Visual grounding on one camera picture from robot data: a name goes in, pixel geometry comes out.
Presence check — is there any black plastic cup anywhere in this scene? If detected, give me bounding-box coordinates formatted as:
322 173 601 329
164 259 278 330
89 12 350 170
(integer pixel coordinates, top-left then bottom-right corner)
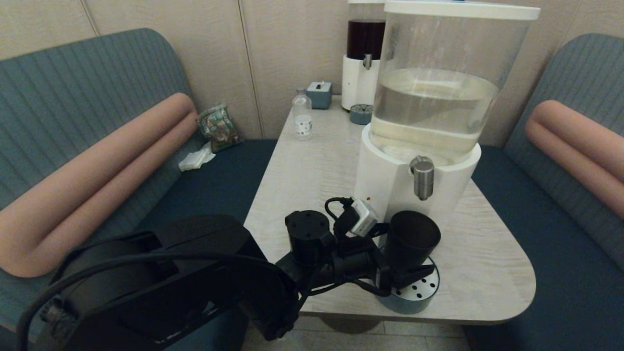
383 210 442 274

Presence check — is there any round blue drip tray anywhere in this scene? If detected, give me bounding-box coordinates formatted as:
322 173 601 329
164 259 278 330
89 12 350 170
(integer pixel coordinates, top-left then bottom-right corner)
350 104 373 125
375 257 440 314

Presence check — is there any clear water dispenser white base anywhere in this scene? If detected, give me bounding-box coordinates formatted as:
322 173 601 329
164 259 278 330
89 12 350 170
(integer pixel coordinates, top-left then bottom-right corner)
354 0 541 244

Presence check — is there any small clear plastic bottle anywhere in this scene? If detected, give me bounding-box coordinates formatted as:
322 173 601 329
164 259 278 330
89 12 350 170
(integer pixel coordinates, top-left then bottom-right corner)
292 88 312 140

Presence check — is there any blue-grey tissue box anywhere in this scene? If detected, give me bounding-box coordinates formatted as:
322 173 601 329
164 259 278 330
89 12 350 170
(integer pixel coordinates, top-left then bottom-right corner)
306 81 333 110

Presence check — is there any dark drink dispenser white base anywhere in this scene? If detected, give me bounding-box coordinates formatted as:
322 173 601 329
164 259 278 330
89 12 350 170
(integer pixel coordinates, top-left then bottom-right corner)
341 0 387 112

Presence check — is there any teal upholstered bench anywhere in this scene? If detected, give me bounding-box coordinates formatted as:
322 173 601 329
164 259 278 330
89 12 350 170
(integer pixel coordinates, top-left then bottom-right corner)
0 28 278 351
462 33 624 351

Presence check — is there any clear snack bag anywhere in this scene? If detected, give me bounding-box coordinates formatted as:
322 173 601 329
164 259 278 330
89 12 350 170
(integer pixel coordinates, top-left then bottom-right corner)
196 102 243 153

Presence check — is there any crumpled white tissue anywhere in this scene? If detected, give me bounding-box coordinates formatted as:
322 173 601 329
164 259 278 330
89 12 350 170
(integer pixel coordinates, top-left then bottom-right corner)
178 142 216 172

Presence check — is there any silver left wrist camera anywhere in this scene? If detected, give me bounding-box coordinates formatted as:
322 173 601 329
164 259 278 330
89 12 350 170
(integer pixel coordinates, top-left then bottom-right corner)
349 198 378 237

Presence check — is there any table pedestal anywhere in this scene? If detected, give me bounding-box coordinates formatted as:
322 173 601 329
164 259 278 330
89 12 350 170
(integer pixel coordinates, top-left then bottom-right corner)
318 318 384 334

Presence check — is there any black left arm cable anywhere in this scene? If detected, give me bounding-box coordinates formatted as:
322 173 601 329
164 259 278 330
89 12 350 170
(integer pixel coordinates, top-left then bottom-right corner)
17 197 390 351

